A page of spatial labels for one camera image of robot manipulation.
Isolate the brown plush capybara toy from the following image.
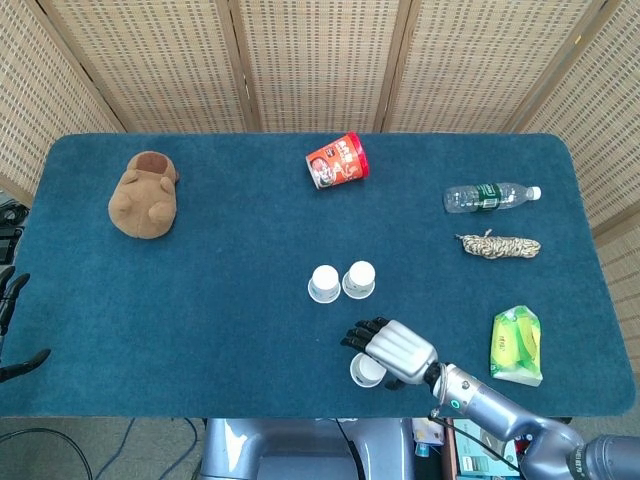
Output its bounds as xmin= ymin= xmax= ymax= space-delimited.
xmin=107 ymin=151 xmax=181 ymax=240

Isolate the black equipment on floor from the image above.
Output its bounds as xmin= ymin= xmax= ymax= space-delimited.
xmin=0 ymin=192 xmax=30 ymax=266

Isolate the clear plastic water bottle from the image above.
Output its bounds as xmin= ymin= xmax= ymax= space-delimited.
xmin=442 ymin=181 xmax=543 ymax=215

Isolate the red instant noodle cup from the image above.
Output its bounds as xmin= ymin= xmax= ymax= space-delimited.
xmin=305 ymin=131 xmax=371 ymax=192

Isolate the colourful snack packet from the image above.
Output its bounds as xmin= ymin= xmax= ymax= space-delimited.
xmin=411 ymin=417 xmax=446 ymax=457

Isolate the blue felt table mat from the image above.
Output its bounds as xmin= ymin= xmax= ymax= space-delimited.
xmin=0 ymin=131 xmax=629 ymax=420

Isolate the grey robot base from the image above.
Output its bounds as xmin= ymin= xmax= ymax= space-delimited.
xmin=199 ymin=417 xmax=416 ymax=480

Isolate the blue floor cable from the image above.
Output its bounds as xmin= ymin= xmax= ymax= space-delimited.
xmin=93 ymin=417 xmax=202 ymax=480

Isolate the teal product box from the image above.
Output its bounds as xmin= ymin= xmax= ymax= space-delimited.
xmin=451 ymin=418 xmax=522 ymax=479

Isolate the black floor cable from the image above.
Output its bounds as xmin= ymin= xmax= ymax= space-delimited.
xmin=0 ymin=427 xmax=96 ymax=480

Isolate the beige braided rope bundle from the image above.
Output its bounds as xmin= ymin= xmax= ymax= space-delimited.
xmin=454 ymin=228 xmax=542 ymax=261

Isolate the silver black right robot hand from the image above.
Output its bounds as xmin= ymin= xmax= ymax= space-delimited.
xmin=340 ymin=316 xmax=441 ymax=392

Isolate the white paper cup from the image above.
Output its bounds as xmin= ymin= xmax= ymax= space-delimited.
xmin=341 ymin=260 xmax=377 ymax=301
xmin=307 ymin=264 xmax=343 ymax=305
xmin=349 ymin=351 xmax=386 ymax=389

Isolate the green tissue packet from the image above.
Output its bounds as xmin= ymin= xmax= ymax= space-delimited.
xmin=489 ymin=304 xmax=544 ymax=388

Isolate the pink storage crate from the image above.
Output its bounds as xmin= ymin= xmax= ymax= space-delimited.
xmin=441 ymin=417 xmax=562 ymax=480

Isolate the bamboo folding screen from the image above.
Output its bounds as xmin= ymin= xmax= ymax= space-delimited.
xmin=0 ymin=0 xmax=640 ymax=321

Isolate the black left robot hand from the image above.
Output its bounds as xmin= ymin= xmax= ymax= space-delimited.
xmin=0 ymin=266 xmax=52 ymax=384

